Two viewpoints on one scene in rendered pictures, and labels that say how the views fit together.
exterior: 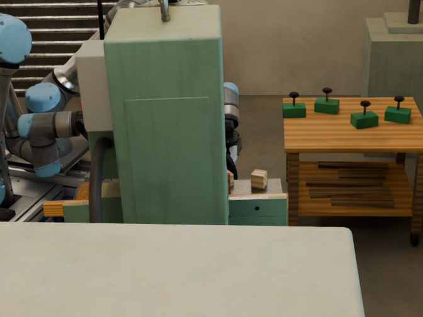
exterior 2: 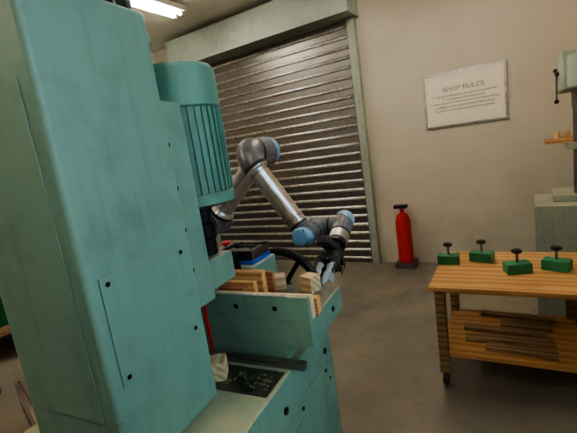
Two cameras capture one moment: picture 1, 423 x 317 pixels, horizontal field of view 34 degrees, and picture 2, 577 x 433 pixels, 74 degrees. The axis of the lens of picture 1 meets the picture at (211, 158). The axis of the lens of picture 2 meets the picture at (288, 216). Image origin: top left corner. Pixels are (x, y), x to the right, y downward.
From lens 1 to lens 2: 1.22 m
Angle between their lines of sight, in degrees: 30
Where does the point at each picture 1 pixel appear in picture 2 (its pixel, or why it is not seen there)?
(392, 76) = (560, 238)
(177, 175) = (18, 208)
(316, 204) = (470, 347)
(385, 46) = (549, 211)
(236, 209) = (253, 308)
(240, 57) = (434, 234)
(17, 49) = not seen: hidden behind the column
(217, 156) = (49, 176)
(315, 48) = (497, 227)
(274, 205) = (294, 306)
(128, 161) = not seen: outside the picture
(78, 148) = not seen: hidden behind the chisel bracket
